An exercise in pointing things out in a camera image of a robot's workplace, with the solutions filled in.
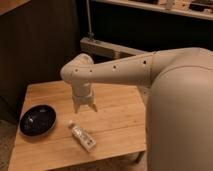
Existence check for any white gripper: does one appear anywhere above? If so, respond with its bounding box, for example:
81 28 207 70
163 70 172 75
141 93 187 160
72 83 98 114

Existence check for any wooden shelf board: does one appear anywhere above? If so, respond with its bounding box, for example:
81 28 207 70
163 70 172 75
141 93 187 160
92 0 213 21

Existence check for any black ceramic bowl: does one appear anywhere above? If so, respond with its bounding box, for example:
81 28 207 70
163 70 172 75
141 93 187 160
19 105 56 137

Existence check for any wooden table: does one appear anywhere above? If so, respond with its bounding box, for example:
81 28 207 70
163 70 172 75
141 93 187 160
8 81 146 171

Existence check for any vertical metal pole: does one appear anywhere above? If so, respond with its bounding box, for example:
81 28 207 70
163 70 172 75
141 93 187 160
86 0 94 40

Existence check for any small clear plastic bottle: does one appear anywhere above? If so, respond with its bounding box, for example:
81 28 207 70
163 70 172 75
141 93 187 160
68 120 96 152

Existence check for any long metal beam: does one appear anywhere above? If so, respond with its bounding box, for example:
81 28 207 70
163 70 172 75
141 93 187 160
80 37 144 59

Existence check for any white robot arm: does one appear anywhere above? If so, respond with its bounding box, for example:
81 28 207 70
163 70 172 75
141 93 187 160
60 47 213 171

